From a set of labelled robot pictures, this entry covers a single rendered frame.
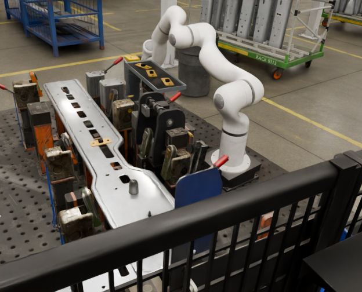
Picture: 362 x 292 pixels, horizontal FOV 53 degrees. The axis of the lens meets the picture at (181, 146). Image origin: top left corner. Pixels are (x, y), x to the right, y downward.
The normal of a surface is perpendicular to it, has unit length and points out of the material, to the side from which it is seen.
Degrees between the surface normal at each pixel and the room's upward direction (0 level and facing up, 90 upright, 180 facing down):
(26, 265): 0
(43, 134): 90
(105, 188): 0
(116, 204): 0
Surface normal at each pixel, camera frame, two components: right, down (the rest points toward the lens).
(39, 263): 0.06, -0.85
